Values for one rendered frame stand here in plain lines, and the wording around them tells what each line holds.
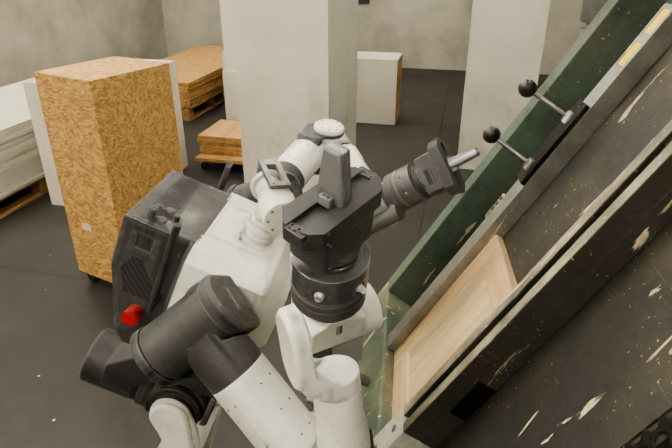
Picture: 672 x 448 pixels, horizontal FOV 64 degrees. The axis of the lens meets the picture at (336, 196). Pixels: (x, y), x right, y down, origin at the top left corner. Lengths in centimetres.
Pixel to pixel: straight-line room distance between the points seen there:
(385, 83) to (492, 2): 181
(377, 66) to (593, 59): 475
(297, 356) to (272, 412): 17
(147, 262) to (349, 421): 43
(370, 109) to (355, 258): 562
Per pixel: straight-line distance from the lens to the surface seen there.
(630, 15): 142
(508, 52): 476
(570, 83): 141
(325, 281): 57
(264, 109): 354
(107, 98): 288
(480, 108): 485
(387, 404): 129
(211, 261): 90
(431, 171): 113
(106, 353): 123
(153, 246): 95
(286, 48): 340
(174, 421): 121
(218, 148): 492
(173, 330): 80
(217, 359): 80
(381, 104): 613
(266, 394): 81
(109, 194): 299
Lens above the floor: 181
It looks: 25 degrees down
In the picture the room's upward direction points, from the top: straight up
